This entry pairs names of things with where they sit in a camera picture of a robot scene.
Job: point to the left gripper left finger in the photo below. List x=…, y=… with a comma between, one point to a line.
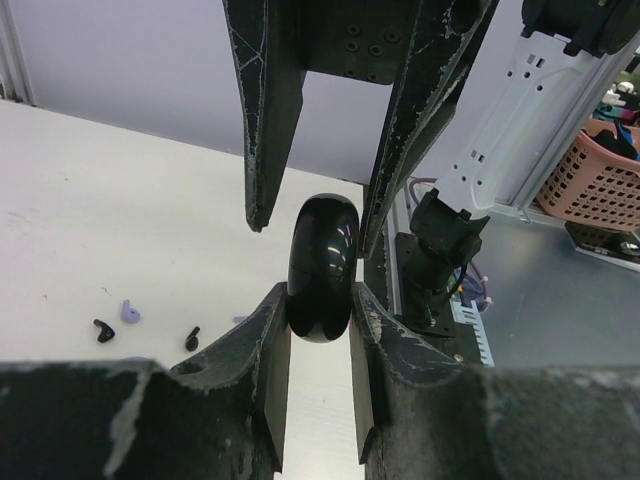
x=238, y=392

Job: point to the pink plastic basket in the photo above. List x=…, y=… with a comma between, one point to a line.
x=592, y=185

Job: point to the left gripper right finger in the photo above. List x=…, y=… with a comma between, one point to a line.
x=393, y=370

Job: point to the white slotted cable duct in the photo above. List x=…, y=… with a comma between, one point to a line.
x=470, y=344

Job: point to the purple earbud charging case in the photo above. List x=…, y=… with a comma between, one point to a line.
x=135, y=359

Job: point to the right aluminium frame post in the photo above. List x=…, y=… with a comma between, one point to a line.
x=15, y=84

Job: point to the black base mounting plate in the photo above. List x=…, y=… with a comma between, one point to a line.
x=419, y=290

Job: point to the black earbud charging case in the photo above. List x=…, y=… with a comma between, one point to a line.
x=322, y=267

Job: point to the black earbud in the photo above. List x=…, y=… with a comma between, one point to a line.
x=191, y=342
x=106, y=332

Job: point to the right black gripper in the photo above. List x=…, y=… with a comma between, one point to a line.
x=427, y=48

